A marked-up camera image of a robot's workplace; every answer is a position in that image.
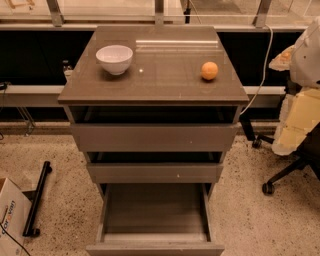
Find black cable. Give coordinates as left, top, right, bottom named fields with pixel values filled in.
left=0, top=219, right=32, bottom=256

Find black metal bar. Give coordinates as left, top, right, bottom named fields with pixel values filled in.
left=23, top=161, right=52, bottom=237

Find middle drawer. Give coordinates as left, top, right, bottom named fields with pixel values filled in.
left=87, top=163, right=223, bottom=184

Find top drawer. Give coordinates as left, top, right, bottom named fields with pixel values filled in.
left=70, top=124, right=237, bottom=152

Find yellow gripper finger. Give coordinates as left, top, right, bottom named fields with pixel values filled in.
left=269, top=45, right=294, bottom=71
left=272, top=88, right=320, bottom=156

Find open bottom drawer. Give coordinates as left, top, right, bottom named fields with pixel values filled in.
left=87, top=183, right=224, bottom=256

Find small glass bottle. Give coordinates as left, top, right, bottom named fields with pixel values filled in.
left=62, top=60, right=73, bottom=80

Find black office chair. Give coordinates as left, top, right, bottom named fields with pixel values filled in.
left=238, top=69, right=320, bottom=196

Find cardboard box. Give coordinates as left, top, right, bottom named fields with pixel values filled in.
left=0, top=178, right=31, bottom=256

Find brown drawer cabinet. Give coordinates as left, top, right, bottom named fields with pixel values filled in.
left=57, top=25, right=250, bottom=201

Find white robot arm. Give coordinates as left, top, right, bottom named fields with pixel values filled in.
left=269, top=17, right=320, bottom=155

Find white ceramic bowl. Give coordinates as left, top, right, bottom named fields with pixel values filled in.
left=96, top=45, right=133, bottom=75

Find white cable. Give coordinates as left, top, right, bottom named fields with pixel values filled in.
left=239, top=24, right=274, bottom=116

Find orange fruit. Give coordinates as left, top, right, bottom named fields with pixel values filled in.
left=201, top=62, right=218, bottom=81

